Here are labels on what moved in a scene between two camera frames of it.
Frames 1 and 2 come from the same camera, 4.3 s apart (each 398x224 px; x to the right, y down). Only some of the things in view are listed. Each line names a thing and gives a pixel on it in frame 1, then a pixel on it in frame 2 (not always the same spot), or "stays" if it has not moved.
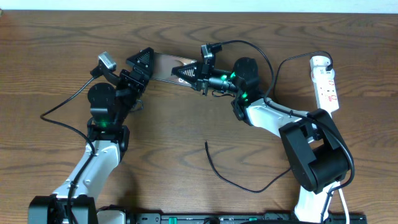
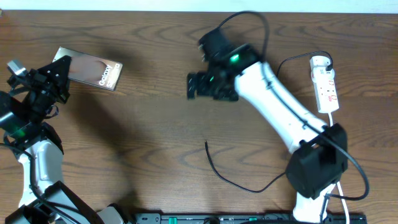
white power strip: (323, 84) stays
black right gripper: (202, 74) -> (200, 80)
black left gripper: (142, 75) -> (43, 81)
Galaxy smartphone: (163, 65) -> (91, 70)
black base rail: (233, 218) stays
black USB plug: (329, 67) stays
